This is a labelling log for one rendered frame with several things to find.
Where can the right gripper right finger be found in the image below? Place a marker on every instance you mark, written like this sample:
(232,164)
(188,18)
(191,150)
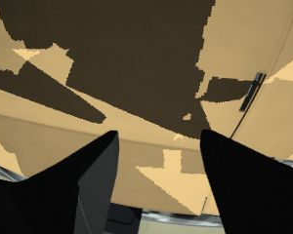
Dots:
(253,192)

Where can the cardboard blank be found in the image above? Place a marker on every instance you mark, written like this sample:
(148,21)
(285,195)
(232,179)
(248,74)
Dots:
(158,72)

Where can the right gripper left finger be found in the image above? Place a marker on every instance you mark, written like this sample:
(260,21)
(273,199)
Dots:
(72,196)

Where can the black rectangular block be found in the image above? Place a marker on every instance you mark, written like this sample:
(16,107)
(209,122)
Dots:
(123,219)

